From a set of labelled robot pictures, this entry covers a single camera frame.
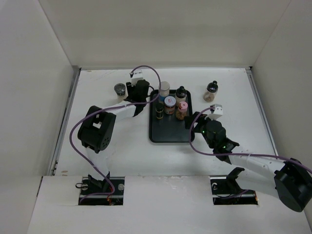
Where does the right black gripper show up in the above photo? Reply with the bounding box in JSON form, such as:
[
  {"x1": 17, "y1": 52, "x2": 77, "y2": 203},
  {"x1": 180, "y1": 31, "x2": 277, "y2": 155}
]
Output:
[{"x1": 184, "y1": 112, "x2": 217, "y2": 149}]

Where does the clear dome lid jar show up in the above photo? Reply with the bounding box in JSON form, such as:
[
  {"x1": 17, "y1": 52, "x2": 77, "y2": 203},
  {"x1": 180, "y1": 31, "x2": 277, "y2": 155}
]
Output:
[{"x1": 114, "y1": 83, "x2": 127, "y2": 102}]

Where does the pink cap spice bottle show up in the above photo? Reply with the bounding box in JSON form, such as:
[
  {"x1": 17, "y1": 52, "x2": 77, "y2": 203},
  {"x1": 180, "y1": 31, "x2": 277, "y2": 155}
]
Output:
[{"x1": 175, "y1": 101, "x2": 188, "y2": 120}]

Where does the red label lid jar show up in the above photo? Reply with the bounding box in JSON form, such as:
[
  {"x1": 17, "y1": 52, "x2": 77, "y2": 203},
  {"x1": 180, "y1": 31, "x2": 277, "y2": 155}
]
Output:
[{"x1": 164, "y1": 96, "x2": 176, "y2": 115}]

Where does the black cap white bottle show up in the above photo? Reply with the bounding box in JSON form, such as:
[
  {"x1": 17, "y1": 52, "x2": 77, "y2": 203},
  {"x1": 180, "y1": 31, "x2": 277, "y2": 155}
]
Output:
[{"x1": 175, "y1": 86, "x2": 187, "y2": 106}]

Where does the small dark pepper bottle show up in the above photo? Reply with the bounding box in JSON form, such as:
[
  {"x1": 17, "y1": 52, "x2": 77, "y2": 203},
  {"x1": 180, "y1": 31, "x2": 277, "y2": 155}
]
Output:
[{"x1": 156, "y1": 103, "x2": 164, "y2": 119}]

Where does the silver lid blue-label jar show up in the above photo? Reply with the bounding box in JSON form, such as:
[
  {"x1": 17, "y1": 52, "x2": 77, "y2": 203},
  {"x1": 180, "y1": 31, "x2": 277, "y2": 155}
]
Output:
[{"x1": 158, "y1": 81, "x2": 170, "y2": 103}]

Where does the black cap brown spice bottle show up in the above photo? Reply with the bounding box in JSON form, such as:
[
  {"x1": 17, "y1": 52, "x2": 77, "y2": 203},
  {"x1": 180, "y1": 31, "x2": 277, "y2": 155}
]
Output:
[{"x1": 203, "y1": 80, "x2": 218, "y2": 102}]

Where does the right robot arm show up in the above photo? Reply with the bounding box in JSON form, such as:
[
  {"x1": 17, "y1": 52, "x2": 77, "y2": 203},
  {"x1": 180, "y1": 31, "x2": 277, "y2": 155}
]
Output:
[{"x1": 184, "y1": 112, "x2": 312, "y2": 212}]

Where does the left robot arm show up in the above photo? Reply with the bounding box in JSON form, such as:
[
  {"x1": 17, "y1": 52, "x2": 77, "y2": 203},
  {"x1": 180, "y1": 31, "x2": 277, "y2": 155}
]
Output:
[{"x1": 69, "y1": 78, "x2": 150, "y2": 195}]

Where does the black plastic tray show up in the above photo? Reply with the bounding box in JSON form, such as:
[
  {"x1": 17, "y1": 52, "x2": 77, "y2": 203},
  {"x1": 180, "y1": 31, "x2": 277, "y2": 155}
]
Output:
[{"x1": 149, "y1": 101, "x2": 189, "y2": 143}]

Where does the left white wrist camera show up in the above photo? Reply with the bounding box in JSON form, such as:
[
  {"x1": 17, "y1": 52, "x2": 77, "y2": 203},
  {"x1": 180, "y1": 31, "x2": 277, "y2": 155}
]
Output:
[{"x1": 130, "y1": 70, "x2": 143, "y2": 86}]

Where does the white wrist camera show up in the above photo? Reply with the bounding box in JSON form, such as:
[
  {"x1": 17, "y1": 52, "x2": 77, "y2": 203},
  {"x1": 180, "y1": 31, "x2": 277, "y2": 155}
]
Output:
[
  {"x1": 208, "y1": 104, "x2": 223, "y2": 120},
  {"x1": 130, "y1": 70, "x2": 143, "y2": 86}
]

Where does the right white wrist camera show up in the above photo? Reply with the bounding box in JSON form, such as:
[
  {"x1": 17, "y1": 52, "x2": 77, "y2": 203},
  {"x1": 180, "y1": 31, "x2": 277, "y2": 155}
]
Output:
[{"x1": 208, "y1": 104, "x2": 223, "y2": 120}]

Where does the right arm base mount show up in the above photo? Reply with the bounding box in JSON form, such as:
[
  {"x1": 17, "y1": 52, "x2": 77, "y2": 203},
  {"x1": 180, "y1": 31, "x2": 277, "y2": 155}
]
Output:
[{"x1": 210, "y1": 167, "x2": 258, "y2": 205}]

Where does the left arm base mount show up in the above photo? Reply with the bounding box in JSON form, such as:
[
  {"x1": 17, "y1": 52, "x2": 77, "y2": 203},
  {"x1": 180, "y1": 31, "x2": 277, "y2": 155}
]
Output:
[{"x1": 75, "y1": 174, "x2": 125, "y2": 206}]

